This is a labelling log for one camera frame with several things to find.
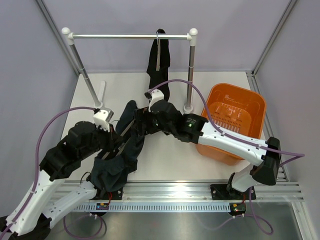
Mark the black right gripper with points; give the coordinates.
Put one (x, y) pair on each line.
(142, 115)

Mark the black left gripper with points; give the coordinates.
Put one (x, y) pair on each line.
(113, 139)

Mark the dark navy shorts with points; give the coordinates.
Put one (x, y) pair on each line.
(110, 173)

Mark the black shorts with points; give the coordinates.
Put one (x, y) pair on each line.
(157, 78)

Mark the grey hanger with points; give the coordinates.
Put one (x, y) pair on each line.
(122, 143)

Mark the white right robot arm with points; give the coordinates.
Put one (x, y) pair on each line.
(262, 155)

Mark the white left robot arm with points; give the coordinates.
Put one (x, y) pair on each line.
(36, 215)

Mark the orange plastic basket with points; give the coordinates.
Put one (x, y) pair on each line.
(237, 109)

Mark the metal clothes rack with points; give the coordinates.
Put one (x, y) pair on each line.
(70, 37)

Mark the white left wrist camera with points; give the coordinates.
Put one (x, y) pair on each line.
(102, 117)

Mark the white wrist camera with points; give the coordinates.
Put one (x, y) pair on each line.
(153, 97)
(102, 117)

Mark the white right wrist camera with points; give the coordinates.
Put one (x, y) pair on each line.
(153, 97)

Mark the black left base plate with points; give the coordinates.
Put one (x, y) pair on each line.
(114, 195)

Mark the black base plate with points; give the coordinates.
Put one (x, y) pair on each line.
(225, 192)
(114, 195)

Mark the aluminium mounting rail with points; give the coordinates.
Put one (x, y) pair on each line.
(200, 191)

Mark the slotted cable duct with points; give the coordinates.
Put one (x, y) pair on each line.
(154, 207)

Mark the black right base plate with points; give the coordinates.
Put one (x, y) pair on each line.
(225, 192)

